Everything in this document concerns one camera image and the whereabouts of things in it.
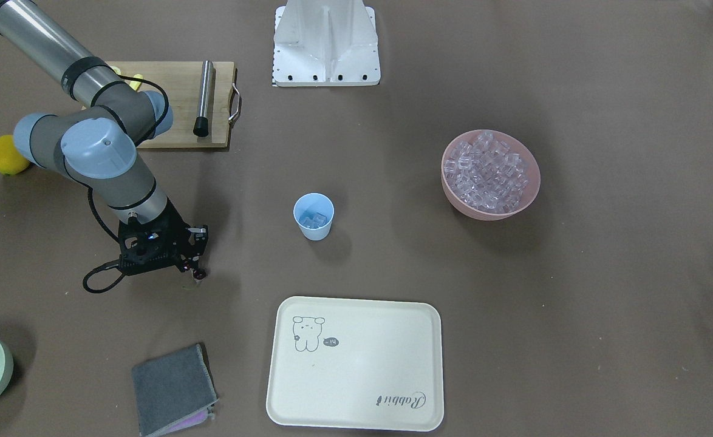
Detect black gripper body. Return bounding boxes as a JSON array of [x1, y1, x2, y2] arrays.
[[117, 202, 209, 276]]

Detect dark red cherry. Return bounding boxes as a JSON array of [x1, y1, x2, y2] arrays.
[[193, 269, 208, 283]]

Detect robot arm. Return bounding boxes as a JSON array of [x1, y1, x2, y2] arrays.
[[0, 1, 208, 279]]

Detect light blue cup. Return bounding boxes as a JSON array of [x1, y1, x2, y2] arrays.
[[293, 192, 335, 241]]

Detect pile of clear ice cubes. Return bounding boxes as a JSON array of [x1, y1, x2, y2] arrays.
[[444, 131, 530, 213]]

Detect steel muddler black tip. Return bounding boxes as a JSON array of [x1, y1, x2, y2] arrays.
[[193, 60, 215, 138]]

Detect grey folded cloth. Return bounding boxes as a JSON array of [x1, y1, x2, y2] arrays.
[[131, 343, 219, 436]]

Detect yellow plastic knife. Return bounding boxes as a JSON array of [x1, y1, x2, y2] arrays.
[[128, 73, 145, 92]]

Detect wooden cutting board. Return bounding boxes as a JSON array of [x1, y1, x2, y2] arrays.
[[107, 61, 241, 149]]

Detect yellow lemon upper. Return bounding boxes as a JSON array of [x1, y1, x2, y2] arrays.
[[0, 135, 32, 176]]

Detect cream rabbit tray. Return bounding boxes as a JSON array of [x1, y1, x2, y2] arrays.
[[265, 296, 445, 432]]

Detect pink bowl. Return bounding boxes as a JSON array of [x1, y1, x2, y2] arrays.
[[441, 129, 541, 221]]

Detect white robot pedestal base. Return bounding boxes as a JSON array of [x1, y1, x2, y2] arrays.
[[271, 1, 381, 87]]

